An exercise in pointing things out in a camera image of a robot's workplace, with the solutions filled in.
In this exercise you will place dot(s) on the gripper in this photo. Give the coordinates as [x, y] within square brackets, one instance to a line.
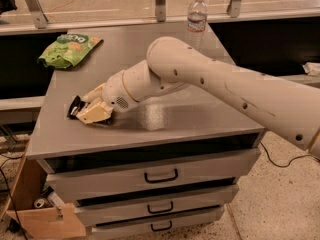
[116, 93]

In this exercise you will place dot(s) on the dark chocolate rxbar wrapper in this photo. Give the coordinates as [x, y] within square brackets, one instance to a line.
[75, 107]

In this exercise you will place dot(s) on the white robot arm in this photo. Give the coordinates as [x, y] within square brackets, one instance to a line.
[287, 108]

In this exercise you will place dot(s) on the clear plastic water bottle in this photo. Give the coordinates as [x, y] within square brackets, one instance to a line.
[196, 23]

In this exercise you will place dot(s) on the green snack chip bag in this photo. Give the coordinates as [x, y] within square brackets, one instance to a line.
[68, 50]

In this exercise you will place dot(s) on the grey drawer cabinet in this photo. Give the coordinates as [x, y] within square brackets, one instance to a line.
[190, 122]

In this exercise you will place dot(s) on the top grey drawer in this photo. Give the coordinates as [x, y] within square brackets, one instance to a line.
[107, 181]

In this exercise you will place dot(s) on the grey drawer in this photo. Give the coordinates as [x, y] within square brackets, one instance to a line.
[158, 223]
[107, 181]
[133, 206]

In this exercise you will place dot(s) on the metal can in crate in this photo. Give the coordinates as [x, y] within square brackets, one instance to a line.
[40, 203]

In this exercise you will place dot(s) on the middle grey drawer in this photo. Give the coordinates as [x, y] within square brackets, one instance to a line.
[133, 206]

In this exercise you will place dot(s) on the wooden crate box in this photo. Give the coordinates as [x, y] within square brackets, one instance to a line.
[37, 216]

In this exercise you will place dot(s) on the bottom grey drawer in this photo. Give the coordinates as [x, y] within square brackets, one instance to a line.
[158, 223]

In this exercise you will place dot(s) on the left metal railing bracket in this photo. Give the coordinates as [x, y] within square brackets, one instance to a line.
[39, 18]

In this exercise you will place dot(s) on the metal railing bracket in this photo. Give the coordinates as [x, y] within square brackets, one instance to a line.
[233, 9]
[39, 18]
[160, 10]

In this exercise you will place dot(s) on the black top drawer handle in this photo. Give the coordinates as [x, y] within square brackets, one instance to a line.
[161, 178]

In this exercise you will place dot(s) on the black drawer handle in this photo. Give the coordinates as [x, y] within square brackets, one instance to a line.
[160, 208]
[161, 178]
[161, 226]

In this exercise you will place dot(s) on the black middle drawer handle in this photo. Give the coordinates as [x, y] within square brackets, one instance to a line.
[160, 208]

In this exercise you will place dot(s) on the middle metal railing bracket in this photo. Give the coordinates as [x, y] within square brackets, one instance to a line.
[160, 10]

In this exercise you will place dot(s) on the black bottom drawer handle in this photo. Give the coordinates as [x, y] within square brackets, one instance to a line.
[161, 226]

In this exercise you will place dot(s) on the right metal railing bracket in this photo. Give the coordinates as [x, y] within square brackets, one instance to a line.
[233, 9]

